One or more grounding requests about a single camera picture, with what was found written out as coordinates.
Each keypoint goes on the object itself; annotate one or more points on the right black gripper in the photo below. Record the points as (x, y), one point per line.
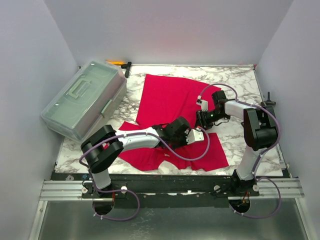
(200, 119)

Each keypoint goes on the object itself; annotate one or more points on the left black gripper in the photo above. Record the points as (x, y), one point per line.
(184, 143)

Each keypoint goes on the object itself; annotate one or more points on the red t-shirt garment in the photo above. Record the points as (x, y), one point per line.
(163, 100)

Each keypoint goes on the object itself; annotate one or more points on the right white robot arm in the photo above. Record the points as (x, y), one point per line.
(260, 130)

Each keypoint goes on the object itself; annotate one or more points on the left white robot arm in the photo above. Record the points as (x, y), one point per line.
(103, 147)

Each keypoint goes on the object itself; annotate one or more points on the black rod with knob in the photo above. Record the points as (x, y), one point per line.
(268, 101)

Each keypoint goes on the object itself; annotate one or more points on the black clamp tool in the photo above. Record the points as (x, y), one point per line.
(127, 68)

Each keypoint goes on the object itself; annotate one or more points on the clear plastic storage box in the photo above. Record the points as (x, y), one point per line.
(87, 101)

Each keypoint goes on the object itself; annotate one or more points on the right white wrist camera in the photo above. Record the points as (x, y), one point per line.
(202, 103)

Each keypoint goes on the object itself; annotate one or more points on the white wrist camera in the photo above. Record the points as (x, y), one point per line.
(202, 103)
(195, 135)

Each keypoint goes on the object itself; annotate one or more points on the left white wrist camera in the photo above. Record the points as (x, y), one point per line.
(195, 135)

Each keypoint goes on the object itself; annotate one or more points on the black metal base rail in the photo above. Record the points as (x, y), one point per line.
(128, 191)

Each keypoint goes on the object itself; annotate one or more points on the aluminium frame rail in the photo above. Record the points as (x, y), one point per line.
(59, 190)

